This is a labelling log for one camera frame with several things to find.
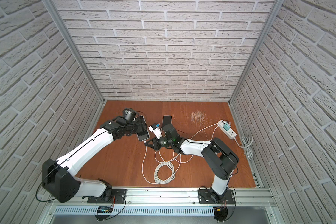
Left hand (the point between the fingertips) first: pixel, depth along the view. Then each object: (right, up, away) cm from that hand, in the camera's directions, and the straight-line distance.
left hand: (142, 123), depth 82 cm
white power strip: (+59, -8, +15) cm, 62 cm away
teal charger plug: (+56, -4, +14) cm, 58 cm away
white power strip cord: (+72, -15, +16) cm, 75 cm away
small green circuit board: (-18, -45, -10) cm, 50 cm away
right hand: (+1, -14, -3) cm, 14 cm away
